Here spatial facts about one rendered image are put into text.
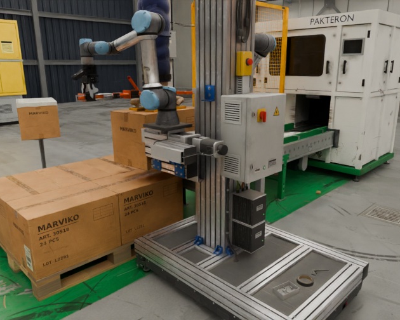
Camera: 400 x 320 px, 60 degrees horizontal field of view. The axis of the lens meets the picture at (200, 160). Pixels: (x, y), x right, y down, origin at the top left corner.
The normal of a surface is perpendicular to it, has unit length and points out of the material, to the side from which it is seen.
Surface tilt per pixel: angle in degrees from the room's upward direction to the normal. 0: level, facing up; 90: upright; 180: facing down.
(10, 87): 90
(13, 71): 90
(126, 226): 90
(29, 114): 90
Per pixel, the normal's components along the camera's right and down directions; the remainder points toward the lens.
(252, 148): 0.70, 0.18
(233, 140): -0.72, 0.18
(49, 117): 0.45, 0.23
